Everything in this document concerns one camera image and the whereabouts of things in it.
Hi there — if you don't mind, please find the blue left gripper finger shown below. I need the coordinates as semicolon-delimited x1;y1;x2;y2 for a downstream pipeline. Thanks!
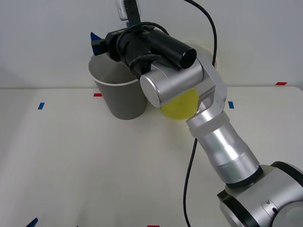
25;217;39;227

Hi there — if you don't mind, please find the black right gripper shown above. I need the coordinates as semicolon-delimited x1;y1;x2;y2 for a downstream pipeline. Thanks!
90;22;155;67

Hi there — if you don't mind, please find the grey plastic waste bin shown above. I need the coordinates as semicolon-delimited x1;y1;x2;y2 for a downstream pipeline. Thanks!
88;53;147;121

